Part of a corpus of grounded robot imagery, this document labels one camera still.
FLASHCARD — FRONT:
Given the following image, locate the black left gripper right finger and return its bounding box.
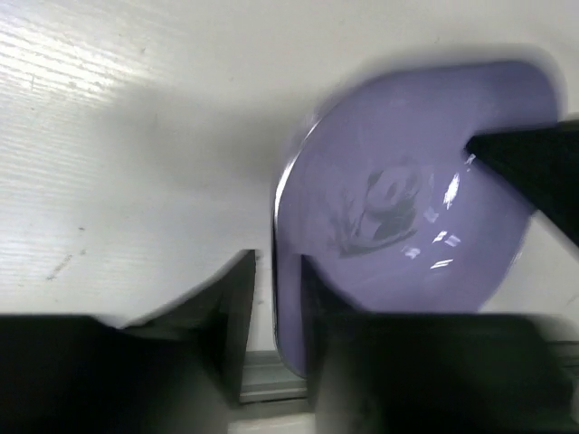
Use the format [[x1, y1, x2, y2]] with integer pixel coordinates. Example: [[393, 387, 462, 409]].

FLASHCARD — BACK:
[[301, 258, 578, 433]]

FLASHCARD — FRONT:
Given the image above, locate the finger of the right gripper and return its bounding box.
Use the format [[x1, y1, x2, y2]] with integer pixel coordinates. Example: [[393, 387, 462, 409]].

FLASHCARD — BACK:
[[465, 119, 578, 245]]

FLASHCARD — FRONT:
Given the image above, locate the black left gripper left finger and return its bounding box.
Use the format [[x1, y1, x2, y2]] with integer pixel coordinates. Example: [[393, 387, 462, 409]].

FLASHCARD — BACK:
[[1, 250, 257, 433]]

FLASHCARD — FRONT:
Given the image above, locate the purple panda plate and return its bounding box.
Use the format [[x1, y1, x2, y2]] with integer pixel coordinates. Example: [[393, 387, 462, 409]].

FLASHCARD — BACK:
[[272, 61, 559, 375]]

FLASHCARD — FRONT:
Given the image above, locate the aluminium table frame rail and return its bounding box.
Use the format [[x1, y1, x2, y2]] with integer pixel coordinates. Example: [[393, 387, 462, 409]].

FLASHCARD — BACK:
[[240, 351, 307, 404]]

